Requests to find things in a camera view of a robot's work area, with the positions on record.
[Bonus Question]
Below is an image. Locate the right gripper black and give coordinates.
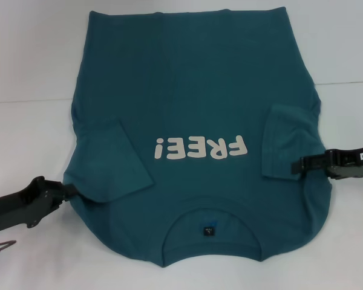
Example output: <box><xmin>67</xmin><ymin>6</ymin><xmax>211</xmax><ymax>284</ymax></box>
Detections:
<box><xmin>290</xmin><ymin>146</ymin><xmax>363</xmax><ymax>182</ymax></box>

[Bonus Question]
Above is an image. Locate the teal t-shirt with FREE print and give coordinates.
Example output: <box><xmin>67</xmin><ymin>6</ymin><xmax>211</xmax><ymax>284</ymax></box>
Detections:
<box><xmin>62</xmin><ymin>10</ymin><xmax>334</xmax><ymax>269</ymax></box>

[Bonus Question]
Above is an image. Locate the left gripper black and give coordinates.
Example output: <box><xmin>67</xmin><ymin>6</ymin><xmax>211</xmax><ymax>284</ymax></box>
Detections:
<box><xmin>0</xmin><ymin>176</ymin><xmax>80</xmax><ymax>236</ymax></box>

